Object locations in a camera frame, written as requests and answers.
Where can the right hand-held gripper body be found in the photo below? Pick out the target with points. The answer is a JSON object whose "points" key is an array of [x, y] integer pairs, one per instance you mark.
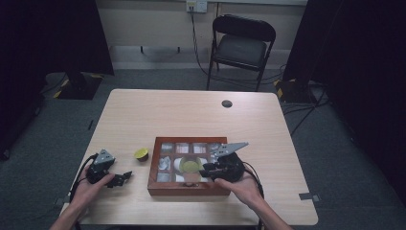
{"points": [[231, 167]]}

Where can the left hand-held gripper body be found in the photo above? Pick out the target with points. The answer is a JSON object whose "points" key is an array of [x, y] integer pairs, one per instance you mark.
{"points": [[99, 167]]}

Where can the yellow-green round fruit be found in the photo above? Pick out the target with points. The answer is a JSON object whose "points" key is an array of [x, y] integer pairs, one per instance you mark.
{"points": [[141, 153]]}

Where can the wooden box with glass lid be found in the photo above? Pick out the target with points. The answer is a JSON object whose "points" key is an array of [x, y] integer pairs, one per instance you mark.
{"points": [[156, 189]]}

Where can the person's right hand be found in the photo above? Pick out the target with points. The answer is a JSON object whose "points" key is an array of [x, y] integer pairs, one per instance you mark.
{"points": [[245, 190]]}

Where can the person's left hand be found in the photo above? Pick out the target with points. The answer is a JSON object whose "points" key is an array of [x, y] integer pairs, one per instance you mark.
{"points": [[86, 191]]}

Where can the set of white sachets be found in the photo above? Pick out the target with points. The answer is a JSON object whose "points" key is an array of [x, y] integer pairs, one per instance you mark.
{"points": [[164, 163]]}

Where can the grey tape strip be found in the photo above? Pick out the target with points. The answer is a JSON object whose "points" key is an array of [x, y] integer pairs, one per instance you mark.
{"points": [[60, 201], [308, 196]]}

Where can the light wooden table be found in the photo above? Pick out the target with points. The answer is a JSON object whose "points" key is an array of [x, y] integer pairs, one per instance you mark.
{"points": [[134, 121]]}

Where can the black stand base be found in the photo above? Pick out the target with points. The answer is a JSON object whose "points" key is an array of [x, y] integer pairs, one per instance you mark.
{"points": [[292, 91], [79, 86]]}

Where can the black folding chair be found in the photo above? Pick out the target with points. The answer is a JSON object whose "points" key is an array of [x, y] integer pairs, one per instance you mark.
{"points": [[241, 48]]}

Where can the black curtain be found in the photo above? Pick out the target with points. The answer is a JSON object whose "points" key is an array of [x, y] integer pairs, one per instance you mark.
{"points": [[360, 64], [38, 48]]}

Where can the white wall socket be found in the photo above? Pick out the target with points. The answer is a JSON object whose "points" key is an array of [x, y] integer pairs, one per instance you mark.
{"points": [[197, 5]]}

